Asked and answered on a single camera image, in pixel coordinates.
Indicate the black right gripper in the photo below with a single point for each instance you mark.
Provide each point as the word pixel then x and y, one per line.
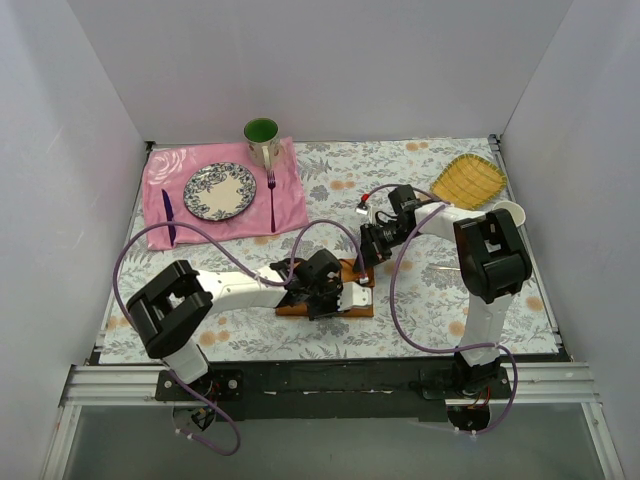
pixel 369 245

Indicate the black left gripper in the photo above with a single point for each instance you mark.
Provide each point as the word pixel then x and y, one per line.
pixel 323 298

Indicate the orange cloth napkin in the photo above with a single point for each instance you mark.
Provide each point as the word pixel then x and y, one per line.
pixel 348 275

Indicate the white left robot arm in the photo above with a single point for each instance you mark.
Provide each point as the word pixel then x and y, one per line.
pixel 169 309

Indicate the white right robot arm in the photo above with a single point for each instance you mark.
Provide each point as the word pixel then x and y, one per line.
pixel 493 263

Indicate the green inside floral mug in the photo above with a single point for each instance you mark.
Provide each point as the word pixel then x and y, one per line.
pixel 262 137

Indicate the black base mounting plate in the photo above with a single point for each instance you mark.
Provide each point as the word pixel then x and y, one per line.
pixel 413 388

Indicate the purple plastic fork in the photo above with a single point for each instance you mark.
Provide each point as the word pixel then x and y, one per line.
pixel 271 182

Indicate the blue floral ceramic plate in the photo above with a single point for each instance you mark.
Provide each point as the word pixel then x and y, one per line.
pixel 220 191

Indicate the woven bamboo basket tray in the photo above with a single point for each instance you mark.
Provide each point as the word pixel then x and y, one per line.
pixel 469 182

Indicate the purple plastic knife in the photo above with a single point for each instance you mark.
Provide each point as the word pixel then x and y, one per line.
pixel 169 217

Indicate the grey white mug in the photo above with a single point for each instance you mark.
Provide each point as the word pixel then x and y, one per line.
pixel 514 209

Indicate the pink cloth placemat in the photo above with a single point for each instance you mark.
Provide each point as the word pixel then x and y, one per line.
pixel 170 169

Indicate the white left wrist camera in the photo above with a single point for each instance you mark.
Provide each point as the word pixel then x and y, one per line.
pixel 355 300

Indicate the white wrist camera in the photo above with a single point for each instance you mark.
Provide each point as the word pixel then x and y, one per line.
pixel 355 300
pixel 362 207

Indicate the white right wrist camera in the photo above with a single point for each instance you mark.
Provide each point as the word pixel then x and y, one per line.
pixel 362 207

